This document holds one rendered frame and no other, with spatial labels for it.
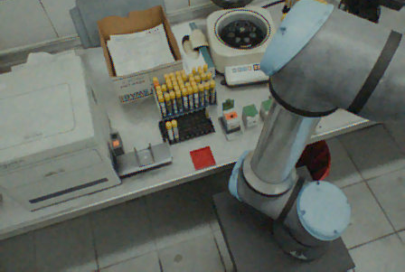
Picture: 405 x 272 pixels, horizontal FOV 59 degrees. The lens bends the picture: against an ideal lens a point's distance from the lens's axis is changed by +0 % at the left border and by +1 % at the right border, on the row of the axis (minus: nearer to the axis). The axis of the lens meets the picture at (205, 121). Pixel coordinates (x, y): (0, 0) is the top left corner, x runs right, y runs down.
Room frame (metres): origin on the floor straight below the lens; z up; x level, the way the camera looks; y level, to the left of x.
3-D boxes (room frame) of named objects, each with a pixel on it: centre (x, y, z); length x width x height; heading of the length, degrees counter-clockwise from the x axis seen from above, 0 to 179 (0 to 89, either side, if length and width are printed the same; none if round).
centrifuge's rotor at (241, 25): (0.95, -0.15, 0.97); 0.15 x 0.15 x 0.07
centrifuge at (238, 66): (0.94, -0.15, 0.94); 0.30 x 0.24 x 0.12; 7
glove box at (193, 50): (0.93, 0.03, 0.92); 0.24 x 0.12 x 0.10; 16
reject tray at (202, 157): (0.51, 0.01, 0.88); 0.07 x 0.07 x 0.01; 16
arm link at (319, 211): (0.25, -0.24, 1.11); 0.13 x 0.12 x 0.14; 57
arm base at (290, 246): (0.25, -0.24, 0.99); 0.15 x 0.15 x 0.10
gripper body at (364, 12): (0.73, -0.42, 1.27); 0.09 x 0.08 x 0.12; 104
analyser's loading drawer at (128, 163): (0.49, 0.21, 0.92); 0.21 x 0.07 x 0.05; 106
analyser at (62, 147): (0.53, 0.42, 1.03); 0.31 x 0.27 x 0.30; 106
